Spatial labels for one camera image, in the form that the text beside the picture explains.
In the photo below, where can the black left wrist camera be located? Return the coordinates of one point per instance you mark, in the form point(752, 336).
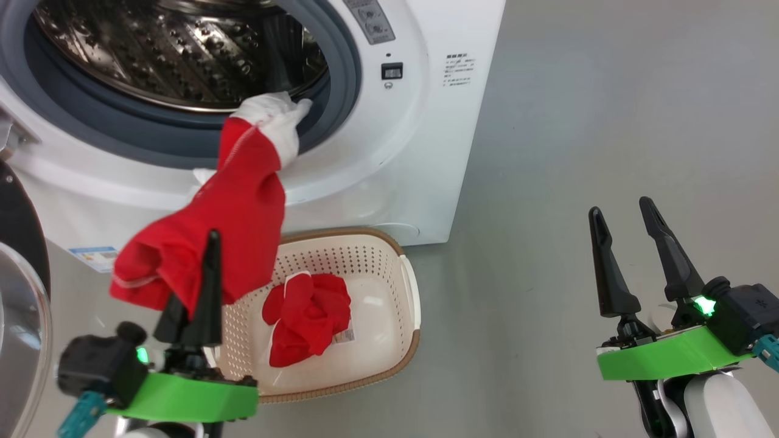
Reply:
point(97, 365)

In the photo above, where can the metal door hinge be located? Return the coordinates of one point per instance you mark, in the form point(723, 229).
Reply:
point(13, 137)

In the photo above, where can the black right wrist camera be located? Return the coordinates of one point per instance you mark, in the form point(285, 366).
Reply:
point(742, 316)

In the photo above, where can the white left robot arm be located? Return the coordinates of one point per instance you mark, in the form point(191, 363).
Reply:
point(158, 431)

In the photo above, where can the plain red garment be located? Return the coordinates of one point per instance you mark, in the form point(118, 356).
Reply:
point(310, 316)

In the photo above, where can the grey rubber door gasket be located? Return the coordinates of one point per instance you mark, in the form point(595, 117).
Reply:
point(152, 131)

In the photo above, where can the round drain filter cover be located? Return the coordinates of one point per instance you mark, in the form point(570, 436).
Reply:
point(406, 232)

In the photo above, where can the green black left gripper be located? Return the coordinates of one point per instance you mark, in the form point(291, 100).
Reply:
point(182, 395)

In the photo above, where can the steel washing machine drum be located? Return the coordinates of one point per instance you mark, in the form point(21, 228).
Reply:
point(170, 55)

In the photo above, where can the paper label inside basket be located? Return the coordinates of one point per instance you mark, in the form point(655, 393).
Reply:
point(347, 336)

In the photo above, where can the black door lock socket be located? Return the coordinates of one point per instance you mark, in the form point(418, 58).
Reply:
point(392, 71)

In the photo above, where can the blue white energy label sticker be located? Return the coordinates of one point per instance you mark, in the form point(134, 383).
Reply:
point(94, 258)

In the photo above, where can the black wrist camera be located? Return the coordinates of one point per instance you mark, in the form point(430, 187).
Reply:
point(97, 365)
point(742, 316)

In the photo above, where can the grey washer control panel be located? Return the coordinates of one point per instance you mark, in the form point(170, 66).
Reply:
point(371, 21)

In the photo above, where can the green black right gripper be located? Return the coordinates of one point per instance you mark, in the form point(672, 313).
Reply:
point(657, 359)

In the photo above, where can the cream laundry basket brown rim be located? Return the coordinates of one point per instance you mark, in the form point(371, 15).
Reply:
point(377, 304)

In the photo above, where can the red garment with white sleeves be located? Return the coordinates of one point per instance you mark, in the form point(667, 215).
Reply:
point(237, 219)

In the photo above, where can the white washing machine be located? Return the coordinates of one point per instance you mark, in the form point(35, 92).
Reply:
point(426, 152)

